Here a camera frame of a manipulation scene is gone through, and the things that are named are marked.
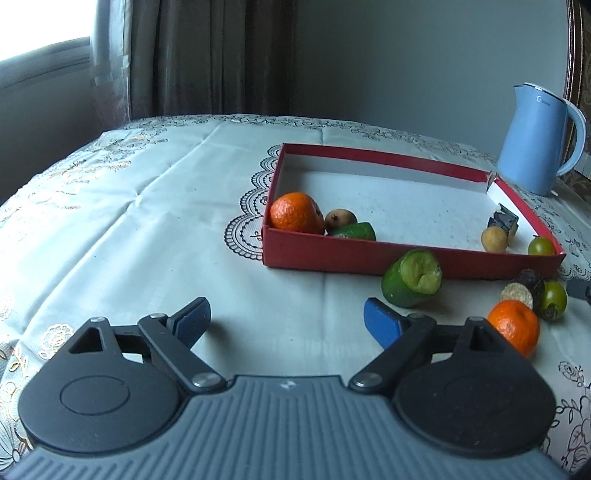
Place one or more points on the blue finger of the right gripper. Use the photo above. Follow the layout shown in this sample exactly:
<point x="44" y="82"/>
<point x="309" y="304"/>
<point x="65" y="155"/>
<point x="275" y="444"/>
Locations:
<point x="580" y="289"/>

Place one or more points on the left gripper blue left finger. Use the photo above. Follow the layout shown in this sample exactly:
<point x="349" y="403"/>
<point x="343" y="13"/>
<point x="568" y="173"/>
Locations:
<point x="190" y="322"/>

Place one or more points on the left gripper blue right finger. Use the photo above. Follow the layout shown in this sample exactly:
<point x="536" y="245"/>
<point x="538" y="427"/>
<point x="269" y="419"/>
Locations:
<point x="384" y="324"/>

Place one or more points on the dark sugarcane piece large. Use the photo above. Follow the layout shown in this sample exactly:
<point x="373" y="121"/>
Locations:
<point x="527" y="287"/>

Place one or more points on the orange tangerine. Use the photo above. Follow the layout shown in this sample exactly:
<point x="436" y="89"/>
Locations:
<point x="518" y="324"/>
<point x="297" y="212"/>

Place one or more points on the green cucumber piece tip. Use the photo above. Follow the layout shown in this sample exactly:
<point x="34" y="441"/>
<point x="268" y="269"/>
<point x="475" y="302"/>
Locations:
<point x="360" y="231"/>

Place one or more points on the red shallow cardboard box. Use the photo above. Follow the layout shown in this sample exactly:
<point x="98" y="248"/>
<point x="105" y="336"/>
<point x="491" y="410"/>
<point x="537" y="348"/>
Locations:
<point x="412" y="203"/>

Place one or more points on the light blue electric kettle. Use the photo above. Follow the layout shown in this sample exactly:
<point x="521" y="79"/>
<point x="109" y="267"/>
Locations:
<point x="545" y="140"/>

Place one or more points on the sheer white curtain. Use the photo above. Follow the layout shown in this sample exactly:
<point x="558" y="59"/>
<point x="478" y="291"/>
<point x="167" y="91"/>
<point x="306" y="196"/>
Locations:
<point x="110" y="60"/>

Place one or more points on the dark brown curtain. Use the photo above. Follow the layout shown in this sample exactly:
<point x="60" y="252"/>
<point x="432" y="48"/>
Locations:
<point x="211" y="57"/>

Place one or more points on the window frame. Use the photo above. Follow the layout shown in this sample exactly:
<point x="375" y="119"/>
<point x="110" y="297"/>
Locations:
<point x="59" y="58"/>

